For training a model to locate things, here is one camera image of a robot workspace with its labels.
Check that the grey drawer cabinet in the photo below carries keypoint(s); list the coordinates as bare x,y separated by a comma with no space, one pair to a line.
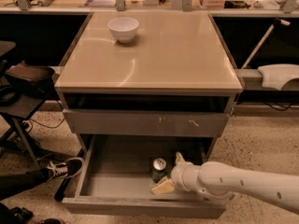
176,63

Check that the person's leg in black trousers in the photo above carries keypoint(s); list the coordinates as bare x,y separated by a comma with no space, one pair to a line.
13,184

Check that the white ceramic bowl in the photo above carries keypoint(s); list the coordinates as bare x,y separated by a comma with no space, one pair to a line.
123,29

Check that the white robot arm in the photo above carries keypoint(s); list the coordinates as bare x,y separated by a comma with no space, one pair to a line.
219,182

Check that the closed grey upper drawer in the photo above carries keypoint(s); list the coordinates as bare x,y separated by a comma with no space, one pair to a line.
182,124

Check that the black folding side table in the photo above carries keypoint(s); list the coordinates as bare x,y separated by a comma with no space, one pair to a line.
15,109

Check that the black and white sneaker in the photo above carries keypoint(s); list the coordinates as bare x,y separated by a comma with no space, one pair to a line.
65,169

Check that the white curved device on ledge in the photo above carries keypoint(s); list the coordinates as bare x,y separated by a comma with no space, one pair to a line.
276,76

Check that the green soda can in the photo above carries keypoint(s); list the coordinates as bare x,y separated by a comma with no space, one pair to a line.
158,169

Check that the dark brown bag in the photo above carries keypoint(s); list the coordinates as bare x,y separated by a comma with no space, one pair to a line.
34,81

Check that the open grey lower drawer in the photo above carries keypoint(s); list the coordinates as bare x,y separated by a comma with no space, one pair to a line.
117,177

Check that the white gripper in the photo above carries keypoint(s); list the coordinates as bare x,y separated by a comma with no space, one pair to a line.
179,173

